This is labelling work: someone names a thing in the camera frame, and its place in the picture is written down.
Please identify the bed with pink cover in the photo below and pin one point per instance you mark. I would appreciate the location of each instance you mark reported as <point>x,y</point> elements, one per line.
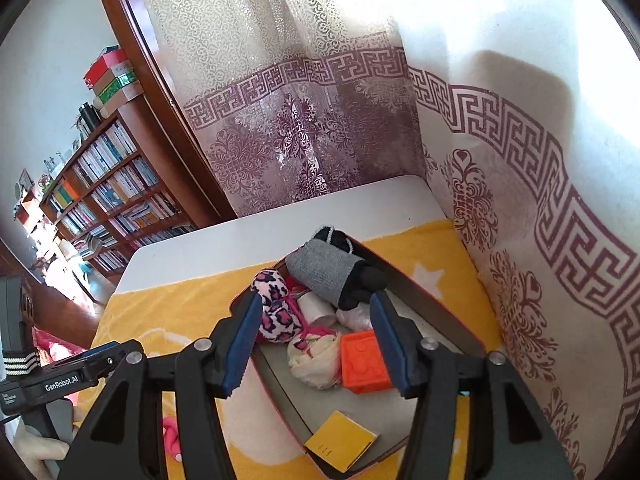
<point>47,342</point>

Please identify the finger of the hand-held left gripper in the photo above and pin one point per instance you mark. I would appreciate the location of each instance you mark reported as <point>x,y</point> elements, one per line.
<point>107,352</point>

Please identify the orange embossed soft block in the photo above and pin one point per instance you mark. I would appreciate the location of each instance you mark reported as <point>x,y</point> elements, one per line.
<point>362,362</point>

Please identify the patterned cloth ball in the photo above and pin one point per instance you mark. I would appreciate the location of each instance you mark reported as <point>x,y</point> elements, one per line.
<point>315,360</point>

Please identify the small cardboard medicine box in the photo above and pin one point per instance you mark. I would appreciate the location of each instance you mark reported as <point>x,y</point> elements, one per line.
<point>340,440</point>

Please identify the brown wooden door frame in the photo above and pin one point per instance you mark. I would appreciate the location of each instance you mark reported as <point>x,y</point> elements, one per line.
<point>150,110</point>

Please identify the clear plastic bag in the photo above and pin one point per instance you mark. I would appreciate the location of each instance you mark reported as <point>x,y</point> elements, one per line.
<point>355,317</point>

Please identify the small wooden display shelf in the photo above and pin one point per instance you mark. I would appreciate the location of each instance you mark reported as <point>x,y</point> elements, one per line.
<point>30,210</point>

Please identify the red storage box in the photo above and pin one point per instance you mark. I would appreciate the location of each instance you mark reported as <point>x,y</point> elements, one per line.
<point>105,65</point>

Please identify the beige cardboard box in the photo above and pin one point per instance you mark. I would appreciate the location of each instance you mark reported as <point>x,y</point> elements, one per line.
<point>120,102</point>

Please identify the yellow and white mat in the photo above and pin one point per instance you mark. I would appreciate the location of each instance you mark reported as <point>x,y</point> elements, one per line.
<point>165,310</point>

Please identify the white cylinder roll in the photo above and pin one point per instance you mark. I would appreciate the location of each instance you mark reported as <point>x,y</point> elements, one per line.
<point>317,307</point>

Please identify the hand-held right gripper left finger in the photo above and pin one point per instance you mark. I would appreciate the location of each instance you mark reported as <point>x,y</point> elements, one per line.
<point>242,345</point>

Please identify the green storage box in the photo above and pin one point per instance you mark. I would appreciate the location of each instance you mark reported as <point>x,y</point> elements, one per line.
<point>117,85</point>

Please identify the wooden bookshelf with books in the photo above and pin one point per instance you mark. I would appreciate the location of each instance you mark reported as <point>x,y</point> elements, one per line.
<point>115,195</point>

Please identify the red tin container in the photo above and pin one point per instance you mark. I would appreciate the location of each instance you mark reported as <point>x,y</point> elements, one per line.
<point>445,325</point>

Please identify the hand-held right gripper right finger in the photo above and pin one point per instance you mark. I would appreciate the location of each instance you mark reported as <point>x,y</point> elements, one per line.
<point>390,345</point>

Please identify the patterned lace curtain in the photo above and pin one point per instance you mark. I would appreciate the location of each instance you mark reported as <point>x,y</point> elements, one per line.
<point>500,160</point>

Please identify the black bottle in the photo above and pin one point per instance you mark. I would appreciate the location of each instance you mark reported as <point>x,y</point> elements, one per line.
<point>87,116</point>

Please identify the pink leopard print sock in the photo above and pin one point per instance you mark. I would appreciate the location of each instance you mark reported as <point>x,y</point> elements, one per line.
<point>270,285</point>
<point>277,322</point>

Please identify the pink plastic toy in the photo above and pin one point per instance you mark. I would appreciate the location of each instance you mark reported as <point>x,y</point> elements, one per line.
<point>172,435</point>

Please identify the grey and black sock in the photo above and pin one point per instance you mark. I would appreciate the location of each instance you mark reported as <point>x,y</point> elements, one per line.
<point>322,270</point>

